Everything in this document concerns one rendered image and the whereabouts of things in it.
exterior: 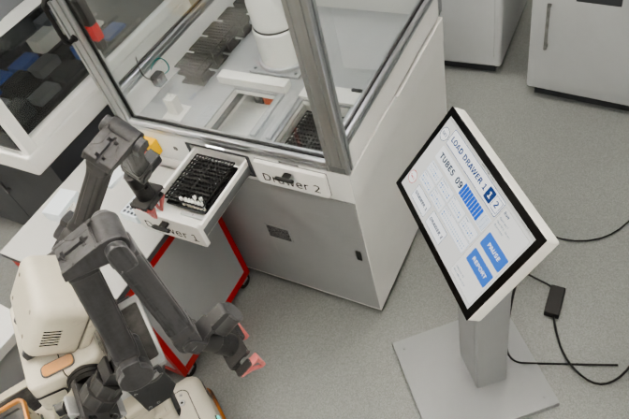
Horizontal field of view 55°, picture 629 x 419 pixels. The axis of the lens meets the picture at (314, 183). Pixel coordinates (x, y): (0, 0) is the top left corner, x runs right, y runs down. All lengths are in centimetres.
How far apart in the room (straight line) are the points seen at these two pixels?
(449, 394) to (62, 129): 193
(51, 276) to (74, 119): 141
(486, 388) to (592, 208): 105
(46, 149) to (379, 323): 161
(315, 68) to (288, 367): 146
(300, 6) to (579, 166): 203
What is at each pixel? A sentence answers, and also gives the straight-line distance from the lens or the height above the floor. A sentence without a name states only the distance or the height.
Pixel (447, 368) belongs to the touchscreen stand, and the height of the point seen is 4.
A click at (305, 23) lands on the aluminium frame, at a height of 153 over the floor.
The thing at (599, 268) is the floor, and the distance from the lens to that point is 290.
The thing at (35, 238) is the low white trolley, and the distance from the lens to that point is 259.
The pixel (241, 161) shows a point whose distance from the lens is 225.
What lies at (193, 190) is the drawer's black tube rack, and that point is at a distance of 219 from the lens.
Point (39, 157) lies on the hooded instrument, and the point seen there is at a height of 87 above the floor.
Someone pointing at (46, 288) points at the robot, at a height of 138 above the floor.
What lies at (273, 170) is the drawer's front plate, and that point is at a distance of 212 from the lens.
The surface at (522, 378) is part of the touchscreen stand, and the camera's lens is 257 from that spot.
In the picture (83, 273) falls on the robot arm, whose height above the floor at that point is 158.
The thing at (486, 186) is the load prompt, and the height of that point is 116.
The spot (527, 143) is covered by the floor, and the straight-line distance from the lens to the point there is 336.
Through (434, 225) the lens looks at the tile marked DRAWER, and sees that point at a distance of 173.
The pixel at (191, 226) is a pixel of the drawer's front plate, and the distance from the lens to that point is 203.
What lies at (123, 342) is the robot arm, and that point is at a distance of 135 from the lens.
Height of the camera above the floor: 238
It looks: 47 degrees down
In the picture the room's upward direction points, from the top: 17 degrees counter-clockwise
